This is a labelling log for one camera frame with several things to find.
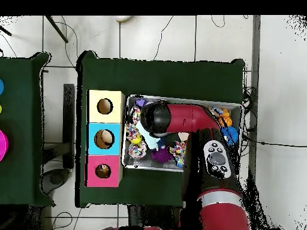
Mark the mint green knitted cloth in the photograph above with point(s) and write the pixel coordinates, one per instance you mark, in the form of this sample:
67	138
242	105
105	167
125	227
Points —
151	140

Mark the purple spiky toy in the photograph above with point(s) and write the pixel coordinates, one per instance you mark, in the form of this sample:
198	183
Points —
161	155

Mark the pink disc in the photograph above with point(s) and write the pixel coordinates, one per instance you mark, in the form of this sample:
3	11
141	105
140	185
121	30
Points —
2	145

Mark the wooden box with three holes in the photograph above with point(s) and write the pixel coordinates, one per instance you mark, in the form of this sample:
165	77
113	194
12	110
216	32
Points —
104	139

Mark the blue disc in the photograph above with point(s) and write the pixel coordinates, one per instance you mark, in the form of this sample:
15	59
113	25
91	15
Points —
1	86

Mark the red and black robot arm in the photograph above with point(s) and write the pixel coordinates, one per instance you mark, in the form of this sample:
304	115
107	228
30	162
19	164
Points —
192	120

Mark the black tripod leg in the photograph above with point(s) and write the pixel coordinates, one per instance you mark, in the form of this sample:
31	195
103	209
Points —
56	28

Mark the blue spiky ball with eyes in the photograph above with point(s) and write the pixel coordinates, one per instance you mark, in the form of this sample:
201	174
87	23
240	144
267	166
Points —
231	136

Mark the green side table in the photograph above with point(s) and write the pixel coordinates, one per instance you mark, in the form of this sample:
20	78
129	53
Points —
29	129

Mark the orange toy basketball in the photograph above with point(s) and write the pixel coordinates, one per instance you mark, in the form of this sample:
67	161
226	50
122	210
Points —
226	120

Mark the dark green table cloth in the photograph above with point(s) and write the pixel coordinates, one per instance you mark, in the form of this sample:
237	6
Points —
158	76

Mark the shallow clear mesh bin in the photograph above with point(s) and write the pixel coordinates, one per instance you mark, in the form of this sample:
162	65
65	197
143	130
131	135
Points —
136	165

